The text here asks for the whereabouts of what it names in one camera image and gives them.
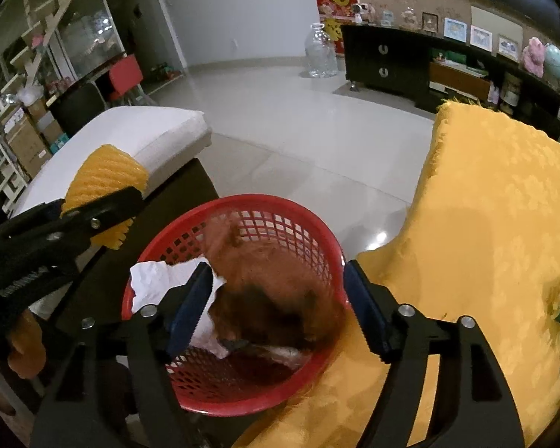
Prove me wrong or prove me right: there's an operator left hand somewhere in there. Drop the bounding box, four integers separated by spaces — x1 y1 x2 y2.
8 309 46 379

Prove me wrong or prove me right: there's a black tv cabinet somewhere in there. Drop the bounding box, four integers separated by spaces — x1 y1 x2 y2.
341 24 560 143

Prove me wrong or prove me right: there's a red festive wall poster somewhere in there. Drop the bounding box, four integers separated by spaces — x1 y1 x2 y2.
317 0 359 56

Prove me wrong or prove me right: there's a pink plush toy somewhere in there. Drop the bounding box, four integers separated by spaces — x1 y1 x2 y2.
522 37 546 78

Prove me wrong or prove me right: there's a light blue globe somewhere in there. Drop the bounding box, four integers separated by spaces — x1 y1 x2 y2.
544 44 560 80

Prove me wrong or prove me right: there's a large clear water jug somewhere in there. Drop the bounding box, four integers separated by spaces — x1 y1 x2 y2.
304 22 339 78

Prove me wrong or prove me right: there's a yellow floral tablecloth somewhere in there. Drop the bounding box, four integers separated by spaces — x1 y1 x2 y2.
237 101 560 447

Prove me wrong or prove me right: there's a white paper sheet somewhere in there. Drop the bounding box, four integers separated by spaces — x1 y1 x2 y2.
130 256 229 362

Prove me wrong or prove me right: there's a red chair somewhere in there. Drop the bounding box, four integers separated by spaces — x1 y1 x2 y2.
109 55 143 102

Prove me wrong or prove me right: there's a white cushioned bench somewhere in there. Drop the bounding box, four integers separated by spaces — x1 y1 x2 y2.
10 105 214 218

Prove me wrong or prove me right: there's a red plastic mesh basket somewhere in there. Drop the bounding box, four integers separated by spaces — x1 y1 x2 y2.
122 194 346 417

